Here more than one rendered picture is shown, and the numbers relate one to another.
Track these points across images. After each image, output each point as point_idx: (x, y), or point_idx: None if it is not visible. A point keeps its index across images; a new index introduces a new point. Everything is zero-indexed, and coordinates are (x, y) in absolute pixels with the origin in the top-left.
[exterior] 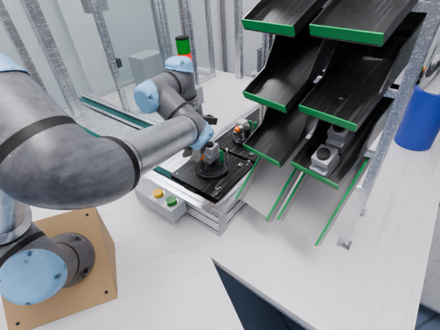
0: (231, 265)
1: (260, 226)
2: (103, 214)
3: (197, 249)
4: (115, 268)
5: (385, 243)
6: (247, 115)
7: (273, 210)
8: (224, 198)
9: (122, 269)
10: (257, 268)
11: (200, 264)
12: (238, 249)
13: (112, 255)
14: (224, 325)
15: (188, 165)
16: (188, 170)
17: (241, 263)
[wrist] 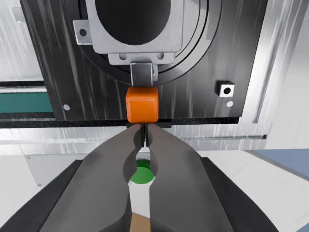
0: (277, 143)
1: (308, 52)
2: (37, 188)
3: (214, 152)
4: (142, 218)
5: None
6: None
7: None
8: (250, 95)
9: (147, 212)
10: None
11: (232, 164)
12: (277, 118)
13: (131, 226)
14: (294, 192)
15: (54, 53)
16: (80, 75)
17: (292, 133)
